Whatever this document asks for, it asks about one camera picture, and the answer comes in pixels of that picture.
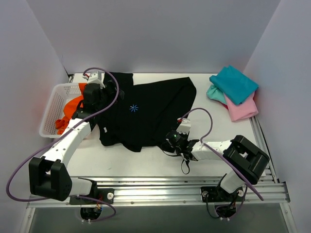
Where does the pink folded t shirt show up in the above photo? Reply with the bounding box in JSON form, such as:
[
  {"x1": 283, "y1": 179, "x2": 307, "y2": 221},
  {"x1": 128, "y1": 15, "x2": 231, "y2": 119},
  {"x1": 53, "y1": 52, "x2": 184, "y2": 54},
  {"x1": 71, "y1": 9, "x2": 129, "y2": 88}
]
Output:
[{"x1": 224, "y1": 92, "x2": 259, "y2": 122}]

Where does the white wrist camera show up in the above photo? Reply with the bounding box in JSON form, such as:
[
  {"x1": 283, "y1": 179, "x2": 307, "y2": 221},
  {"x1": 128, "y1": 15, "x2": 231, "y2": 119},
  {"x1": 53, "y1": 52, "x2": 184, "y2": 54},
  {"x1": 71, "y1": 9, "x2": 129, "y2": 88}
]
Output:
[
  {"x1": 82, "y1": 71, "x2": 105, "y2": 88},
  {"x1": 176, "y1": 118, "x2": 191, "y2": 135}
]

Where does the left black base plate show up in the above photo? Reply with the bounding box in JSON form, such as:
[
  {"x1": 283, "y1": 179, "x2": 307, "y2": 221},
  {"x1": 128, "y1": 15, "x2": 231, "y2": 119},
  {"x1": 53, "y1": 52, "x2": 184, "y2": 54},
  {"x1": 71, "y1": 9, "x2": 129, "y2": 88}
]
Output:
[{"x1": 69, "y1": 188, "x2": 115, "y2": 205}]

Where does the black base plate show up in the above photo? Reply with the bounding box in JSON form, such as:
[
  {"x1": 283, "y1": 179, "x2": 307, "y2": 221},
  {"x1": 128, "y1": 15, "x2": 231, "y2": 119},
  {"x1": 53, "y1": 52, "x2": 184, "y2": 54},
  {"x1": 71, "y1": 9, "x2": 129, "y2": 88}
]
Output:
[
  {"x1": 69, "y1": 188, "x2": 115, "y2": 205},
  {"x1": 200, "y1": 186, "x2": 244, "y2": 203}
]

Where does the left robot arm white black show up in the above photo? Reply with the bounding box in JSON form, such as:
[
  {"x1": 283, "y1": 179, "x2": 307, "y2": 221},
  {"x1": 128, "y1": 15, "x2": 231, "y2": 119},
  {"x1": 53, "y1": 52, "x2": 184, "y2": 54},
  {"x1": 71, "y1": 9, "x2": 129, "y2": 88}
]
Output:
[{"x1": 29, "y1": 80, "x2": 120, "y2": 203}]

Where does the white plastic basket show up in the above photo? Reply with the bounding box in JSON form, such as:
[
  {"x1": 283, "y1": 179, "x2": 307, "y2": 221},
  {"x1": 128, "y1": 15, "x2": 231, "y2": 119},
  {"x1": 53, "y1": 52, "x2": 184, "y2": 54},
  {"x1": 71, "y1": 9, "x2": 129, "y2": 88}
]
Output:
[{"x1": 39, "y1": 83, "x2": 81, "y2": 138}]

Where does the teal folded t shirt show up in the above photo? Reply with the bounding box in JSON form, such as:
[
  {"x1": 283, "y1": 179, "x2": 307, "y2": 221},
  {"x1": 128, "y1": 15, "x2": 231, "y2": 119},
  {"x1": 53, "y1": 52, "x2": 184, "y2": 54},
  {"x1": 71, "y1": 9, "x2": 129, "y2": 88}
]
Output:
[{"x1": 209, "y1": 66, "x2": 259, "y2": 105}]

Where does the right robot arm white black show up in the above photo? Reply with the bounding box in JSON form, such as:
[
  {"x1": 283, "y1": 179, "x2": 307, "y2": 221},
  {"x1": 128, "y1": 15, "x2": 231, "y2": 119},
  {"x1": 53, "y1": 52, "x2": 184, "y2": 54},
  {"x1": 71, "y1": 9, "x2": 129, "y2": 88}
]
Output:
[{"x1": 166, "y1": 130, "x2": 270, "y2": 200}]

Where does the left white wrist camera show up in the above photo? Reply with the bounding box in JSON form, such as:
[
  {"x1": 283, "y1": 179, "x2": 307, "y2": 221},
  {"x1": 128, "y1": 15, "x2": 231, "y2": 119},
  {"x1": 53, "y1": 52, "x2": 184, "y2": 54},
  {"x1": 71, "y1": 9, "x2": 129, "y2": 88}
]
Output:
[{"x1": 82, "y1": 71, "x2": 105, "y2": 88}]

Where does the orange t shirt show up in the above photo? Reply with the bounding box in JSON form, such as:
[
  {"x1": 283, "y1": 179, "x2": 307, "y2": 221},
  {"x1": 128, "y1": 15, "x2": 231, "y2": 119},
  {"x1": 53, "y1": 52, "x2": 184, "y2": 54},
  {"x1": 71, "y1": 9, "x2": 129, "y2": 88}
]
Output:
[{"x1": 55, "y1": 83, "x2": 86, "y2": 135}]

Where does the black thin cable loop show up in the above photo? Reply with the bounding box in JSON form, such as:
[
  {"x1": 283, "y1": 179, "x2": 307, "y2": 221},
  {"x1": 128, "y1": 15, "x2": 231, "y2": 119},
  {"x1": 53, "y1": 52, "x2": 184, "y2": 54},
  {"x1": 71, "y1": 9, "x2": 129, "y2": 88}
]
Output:
[{"x1": 161, "y1": 143, "x2": 191, "y2": 175}]

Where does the black t shirt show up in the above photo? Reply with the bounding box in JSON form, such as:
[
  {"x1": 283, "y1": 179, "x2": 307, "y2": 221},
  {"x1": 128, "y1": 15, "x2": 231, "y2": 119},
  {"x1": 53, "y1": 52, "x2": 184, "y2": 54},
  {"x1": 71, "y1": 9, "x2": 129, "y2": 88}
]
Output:
[{"x1": 98, "y1": 72, "x2": 196, "y2": 153}]

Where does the aluminium rail frame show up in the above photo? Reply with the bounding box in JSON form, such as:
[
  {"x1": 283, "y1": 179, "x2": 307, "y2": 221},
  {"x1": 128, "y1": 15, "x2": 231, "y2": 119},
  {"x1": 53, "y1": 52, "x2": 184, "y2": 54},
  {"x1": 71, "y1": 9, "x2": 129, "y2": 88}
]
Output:
[{"x1": 20, "y1": 118, "x2": 298, "y2": 233}]

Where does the mint green folded t shirt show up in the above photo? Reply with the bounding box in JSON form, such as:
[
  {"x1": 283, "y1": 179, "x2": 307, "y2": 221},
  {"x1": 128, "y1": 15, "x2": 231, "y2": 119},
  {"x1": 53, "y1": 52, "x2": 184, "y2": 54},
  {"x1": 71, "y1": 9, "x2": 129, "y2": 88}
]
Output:
[{"x1": 206, "y1": 84, "x2": 226, "y2": 105}]

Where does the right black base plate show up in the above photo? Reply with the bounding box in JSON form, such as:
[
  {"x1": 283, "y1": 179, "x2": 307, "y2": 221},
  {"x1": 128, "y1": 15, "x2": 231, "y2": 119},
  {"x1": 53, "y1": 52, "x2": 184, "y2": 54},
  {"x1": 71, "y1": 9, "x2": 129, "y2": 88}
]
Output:
[{"x1": 200, "y1": 186, "x2": 244, "y2": 203}]

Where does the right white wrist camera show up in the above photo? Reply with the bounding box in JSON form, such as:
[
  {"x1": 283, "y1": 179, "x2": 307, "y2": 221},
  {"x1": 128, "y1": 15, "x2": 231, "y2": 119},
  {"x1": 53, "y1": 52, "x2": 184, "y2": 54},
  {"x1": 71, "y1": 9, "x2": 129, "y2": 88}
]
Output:
[{"x1": 176, "y1": 118, "x2": 191, "y2": 135}]

